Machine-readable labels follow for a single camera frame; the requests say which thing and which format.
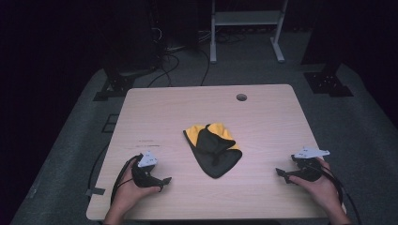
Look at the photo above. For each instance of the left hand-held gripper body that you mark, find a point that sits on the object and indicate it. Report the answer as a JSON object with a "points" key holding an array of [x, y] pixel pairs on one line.
{"points": [[142, 178]]}

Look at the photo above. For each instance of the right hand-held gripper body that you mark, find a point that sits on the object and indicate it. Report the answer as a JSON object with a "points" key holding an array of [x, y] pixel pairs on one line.
{"points": [[308, 173]]}

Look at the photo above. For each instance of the black and yellow cloth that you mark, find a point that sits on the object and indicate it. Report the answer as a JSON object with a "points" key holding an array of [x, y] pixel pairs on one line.
{"points": [[219, 164]]}

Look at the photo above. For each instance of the person's left hand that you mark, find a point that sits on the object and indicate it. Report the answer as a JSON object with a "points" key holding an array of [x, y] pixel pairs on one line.
{"points": [[126, 195]]}

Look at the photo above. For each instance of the person's right hand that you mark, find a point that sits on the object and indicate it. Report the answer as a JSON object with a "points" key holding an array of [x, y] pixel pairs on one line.
{"points": [[324, 190]]}

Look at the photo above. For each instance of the grey tape strip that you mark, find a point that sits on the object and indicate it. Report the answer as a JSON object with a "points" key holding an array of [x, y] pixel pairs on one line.
{"points": [[95, 191]]}

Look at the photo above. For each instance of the black stand base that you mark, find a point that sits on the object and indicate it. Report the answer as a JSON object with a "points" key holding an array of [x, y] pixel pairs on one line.
{"points": [[117, 84], [327, 82]]}

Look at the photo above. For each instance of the white metal stand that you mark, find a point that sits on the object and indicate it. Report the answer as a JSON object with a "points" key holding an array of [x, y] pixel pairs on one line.
{"points": [[247, 18]]}

